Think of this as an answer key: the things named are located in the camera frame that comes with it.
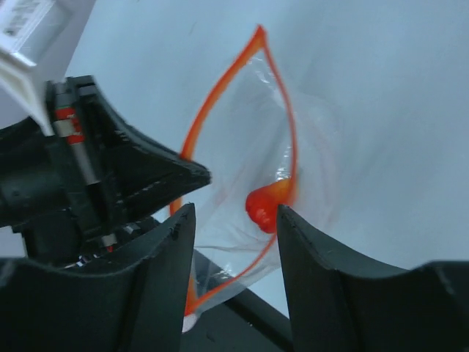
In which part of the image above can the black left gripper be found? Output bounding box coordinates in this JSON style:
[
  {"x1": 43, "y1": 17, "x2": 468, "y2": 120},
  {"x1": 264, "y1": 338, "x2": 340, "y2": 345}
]
[{"x1": 1, "y1": 76, "x2": 211, "y2": 265}]

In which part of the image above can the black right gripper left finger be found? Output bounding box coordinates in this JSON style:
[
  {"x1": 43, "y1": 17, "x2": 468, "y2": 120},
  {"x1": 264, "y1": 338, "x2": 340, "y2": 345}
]
[{"x1": 1, "y1": 203, "x2": 196, "y2": 351}]

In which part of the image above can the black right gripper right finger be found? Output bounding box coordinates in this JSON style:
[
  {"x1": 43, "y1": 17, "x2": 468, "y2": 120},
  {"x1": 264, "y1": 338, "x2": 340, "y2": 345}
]
[{"x1": 277, "y1": 205, "x2": 468, "y2": 351}]

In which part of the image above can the clear zip top bag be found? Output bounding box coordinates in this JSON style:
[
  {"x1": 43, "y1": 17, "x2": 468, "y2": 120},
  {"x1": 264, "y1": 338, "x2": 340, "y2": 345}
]
[{"x1": 168, "y1": 23, "x2": 345, "y2": 333}]

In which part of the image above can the red fake tomato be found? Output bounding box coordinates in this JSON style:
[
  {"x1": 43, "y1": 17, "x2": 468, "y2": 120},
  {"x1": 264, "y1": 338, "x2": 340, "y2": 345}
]
[{"x1": 245, "y1": 177, "x2": 298, "y2": 234}]

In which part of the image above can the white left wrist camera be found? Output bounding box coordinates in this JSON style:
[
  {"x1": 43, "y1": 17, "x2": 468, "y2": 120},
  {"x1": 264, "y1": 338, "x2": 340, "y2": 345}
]
[{"x1": 1, "y1": 1, "x2": 95, "y2": 136}]

